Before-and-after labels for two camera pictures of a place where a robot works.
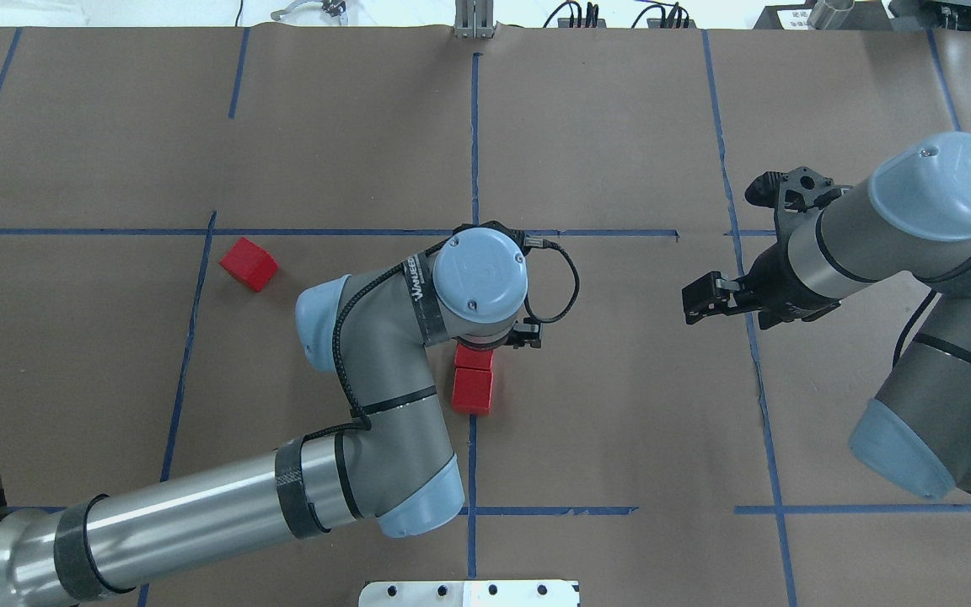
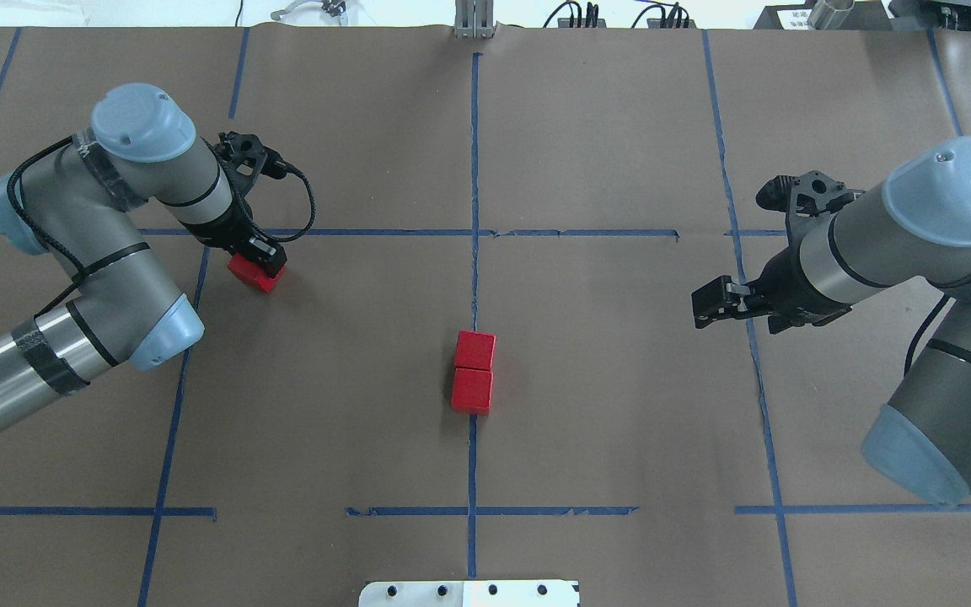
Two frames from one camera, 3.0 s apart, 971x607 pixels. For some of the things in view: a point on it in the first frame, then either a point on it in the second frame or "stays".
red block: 468,357 stays
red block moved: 471,391 stays
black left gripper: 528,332 to 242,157
